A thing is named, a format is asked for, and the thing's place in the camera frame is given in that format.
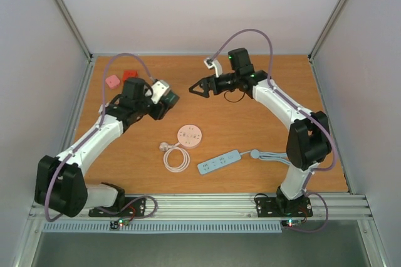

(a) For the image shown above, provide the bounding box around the dark green patterned cube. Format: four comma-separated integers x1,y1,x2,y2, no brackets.
160,90,180,112

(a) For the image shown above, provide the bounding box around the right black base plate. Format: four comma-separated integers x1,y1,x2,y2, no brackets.
254,193,313,218

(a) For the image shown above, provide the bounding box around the pink round socket hub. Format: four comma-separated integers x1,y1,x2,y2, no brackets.
177,124,202,149

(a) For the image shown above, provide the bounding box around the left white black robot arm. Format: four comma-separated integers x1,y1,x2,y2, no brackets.
34,77,179,222

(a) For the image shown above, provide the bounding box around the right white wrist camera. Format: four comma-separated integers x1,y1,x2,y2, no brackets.
204,58,222,78

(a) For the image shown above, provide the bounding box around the right small circuit board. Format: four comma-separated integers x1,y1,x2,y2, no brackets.
281,219,305,228

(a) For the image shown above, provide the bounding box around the light blue coiled power cord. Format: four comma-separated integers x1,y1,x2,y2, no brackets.
240,149,291,166

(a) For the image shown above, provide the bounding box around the blue slotted cable duct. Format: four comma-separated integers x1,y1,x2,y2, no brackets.
43,220,282,234

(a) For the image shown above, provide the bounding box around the pink cube plug adapter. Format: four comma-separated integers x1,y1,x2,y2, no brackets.
105,75,121,90

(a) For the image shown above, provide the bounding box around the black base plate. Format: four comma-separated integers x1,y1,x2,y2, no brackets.
254,193,313,218
88,197,146,217

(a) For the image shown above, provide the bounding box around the left small circuit board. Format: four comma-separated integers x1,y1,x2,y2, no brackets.
109,219,130,231

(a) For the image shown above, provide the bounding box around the small circuit board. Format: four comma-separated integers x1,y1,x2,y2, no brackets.
281,219,305,228
109,219,130,231

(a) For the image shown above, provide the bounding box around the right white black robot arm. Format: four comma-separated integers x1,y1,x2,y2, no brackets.
189,48,333,216

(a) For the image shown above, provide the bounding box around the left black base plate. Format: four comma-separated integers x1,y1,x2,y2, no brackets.
88,197,146,217

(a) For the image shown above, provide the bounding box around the light blue power strip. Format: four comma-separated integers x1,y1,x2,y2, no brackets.
197,150,241,175

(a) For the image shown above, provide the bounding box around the aluminium front rail frame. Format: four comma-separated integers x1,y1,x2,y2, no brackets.
28,194,373,221

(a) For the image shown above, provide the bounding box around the red cube plug adapter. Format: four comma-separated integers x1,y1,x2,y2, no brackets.
122,70,138,81

